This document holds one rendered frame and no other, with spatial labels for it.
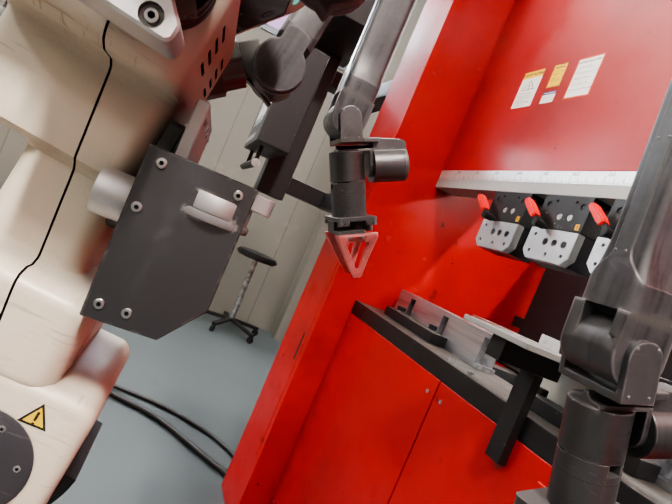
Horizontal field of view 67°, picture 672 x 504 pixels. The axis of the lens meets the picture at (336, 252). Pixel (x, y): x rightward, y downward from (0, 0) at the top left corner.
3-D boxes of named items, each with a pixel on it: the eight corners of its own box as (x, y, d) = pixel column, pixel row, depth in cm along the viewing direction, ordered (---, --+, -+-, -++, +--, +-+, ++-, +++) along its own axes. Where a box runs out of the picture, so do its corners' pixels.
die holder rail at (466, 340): (390, 314, 172) (401, 288, 172) (405, 320, 174) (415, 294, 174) (475, 369, 125) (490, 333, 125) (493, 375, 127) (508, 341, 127)
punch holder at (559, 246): (519, 255, 124) (546, 193, 124) (544, 267, 127) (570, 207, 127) (564, 266, 110) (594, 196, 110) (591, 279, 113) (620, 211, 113)
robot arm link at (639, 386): (564, 315, 50) (633, 340, 42) (656, 325, 53) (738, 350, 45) (542, 430, 51) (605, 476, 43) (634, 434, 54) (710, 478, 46)
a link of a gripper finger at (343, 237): (368, 271, 88) (365, 217, 87) (381, 278, 81) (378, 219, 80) (330, 274, 86) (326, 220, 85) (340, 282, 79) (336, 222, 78)
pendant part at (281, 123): (243, 147, 210) (276, 67, 209) (269, 159, 214) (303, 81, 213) (256, 138, 167) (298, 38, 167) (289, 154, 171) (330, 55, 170)
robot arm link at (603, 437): (556, 377, 49) (599, 402, 43) (615, 381, 51) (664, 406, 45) (542, 445, 50) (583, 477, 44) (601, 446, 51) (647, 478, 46)
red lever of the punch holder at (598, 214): (591, 199, 105) (609, 230, 98) (605, 206, 107) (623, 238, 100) (584, 204, 106) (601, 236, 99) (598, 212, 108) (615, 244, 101)
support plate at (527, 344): (462, 318, 97) (465, 313, 97) (560, 357, 106) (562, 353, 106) (526, 349, 80) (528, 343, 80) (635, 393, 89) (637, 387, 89)
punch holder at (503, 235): (472, 244, 143) (495, 190, 143) (495, 254, 146) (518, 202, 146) (506, 252, 129) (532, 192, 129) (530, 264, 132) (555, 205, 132)
